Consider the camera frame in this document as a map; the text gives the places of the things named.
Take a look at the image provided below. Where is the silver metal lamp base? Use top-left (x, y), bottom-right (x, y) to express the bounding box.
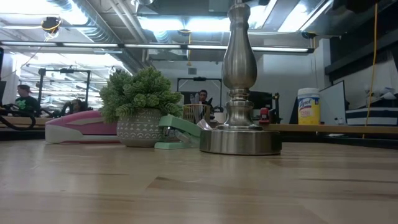
top-left (199, 0), bottom-right (282, 156)

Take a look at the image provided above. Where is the person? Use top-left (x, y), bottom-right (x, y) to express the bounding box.
top-left (63, 98), bottom-right (88, 114)
top-left (14, 84), bottom-right (40, 114)
top-left (197, 89), bottom-right (216, 113)

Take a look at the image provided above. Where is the mint green stapler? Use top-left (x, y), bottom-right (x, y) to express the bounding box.
top-left (154, 114), bottom-right (202, 151)

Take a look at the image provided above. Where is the green plant in grey pot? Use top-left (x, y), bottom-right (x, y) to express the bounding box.
top-left (98, 67), bottom-right (184, 149)

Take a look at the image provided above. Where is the black monitor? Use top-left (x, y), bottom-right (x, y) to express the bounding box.
top-left (248, 91), bottom-right (280, 123)

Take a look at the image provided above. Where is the long white light bar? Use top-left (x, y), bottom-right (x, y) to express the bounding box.
top-left (0, 40), bottom-right (315, 54)

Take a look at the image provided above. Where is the yellow Lysol wipes canister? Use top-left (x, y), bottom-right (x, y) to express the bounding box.
top-left (297, 87), bottom-right (321, 126)

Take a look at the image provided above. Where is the pink and white stapler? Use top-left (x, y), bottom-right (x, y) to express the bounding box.
top-left (45, 110), bottom-right (121, 145)

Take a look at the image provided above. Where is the whiteboard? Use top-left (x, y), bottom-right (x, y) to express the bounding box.
top-left (318, 80), bottom-right (346, 126)

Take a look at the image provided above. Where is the navy white striped box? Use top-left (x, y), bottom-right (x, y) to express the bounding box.
top-left (345, 107), bottom-right (398, 127)

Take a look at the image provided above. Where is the white plastic bag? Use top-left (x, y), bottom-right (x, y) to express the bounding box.
top-left (365, 86), bottom-right (398, 108)

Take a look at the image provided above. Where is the gold wire pen holder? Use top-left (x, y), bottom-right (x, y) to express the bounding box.
top-left (182, 103), bottom-right (212, 125)

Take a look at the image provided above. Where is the black gantry frame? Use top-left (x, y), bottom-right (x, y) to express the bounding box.
top-left (177, 77), bottom-right (223, 108)
top-left (37, 67), bottom-right (91, 111)

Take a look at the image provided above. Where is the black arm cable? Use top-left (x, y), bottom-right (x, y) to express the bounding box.
top-left (0, 104), bottom-right (37, 131)

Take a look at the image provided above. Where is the black ceiling cable reel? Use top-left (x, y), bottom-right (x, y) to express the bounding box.
top-left (40, 16), bottom-right (62, 34)

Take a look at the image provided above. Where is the black metal table frame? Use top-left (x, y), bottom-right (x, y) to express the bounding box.
top-left (0, 126), bottom-right (398, 149)

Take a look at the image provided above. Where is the yellow cable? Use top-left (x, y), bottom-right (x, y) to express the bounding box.
top-left (362, 2), bottom-right (379, 139)

